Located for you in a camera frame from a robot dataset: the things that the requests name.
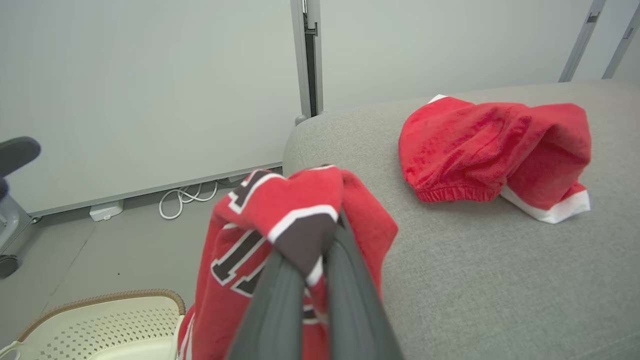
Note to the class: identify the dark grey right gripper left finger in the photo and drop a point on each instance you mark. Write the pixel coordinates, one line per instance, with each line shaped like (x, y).
(280, 310)

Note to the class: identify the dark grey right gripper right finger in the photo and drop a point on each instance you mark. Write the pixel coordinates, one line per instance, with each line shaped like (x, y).
(352, 305)

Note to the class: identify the red jersey with black number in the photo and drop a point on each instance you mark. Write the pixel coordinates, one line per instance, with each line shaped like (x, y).
(295, 200)

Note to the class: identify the red pants with white stripe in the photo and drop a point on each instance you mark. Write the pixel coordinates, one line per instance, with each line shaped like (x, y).
(465, 145)

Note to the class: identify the cream perforated laundry basket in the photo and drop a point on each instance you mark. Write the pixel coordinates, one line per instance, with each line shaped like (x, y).
(100, 320)

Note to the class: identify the grey fabric sofa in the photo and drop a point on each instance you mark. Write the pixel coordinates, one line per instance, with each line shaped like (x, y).
(500, 280)

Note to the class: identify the white adapter box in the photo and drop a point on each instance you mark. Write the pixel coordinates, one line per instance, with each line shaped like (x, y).
(106, 210)

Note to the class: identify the slanted grey metal post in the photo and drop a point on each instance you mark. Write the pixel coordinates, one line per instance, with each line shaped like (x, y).
(582, 40)
(622, 42)

